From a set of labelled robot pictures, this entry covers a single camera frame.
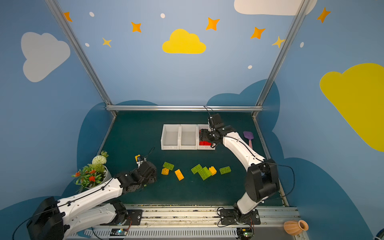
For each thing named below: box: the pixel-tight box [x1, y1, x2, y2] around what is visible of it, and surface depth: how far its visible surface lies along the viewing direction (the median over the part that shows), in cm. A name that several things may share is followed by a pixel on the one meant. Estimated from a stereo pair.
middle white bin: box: [179, 124, 198, 150], surface depth 106 cm
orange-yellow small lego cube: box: [161, 168, 170, 175], surface depth 91 cm
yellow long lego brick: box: [174, 169, 185, 181], surface depth 90 cm
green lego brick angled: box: [191, 163, 203, 175], surface depth 92 cm
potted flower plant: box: [71, 150, 112, 193], surface depth 76 cm
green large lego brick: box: [197, 166, 212, 181], surface depth 91 cm
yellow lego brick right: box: [208, 166, 217, 176], surface depth 91 cm
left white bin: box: [160, 124, 180, 150], surface depth 106 cm
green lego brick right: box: [219, 166, 232, 175], surface depth 92 cm
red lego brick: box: [199, 141, 212, 146], surface depth 101 cm
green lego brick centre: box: [162, 161, 175, 171], surface depth 94 cm
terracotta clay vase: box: [283, 219, 309, 236], surface depth 65 cm
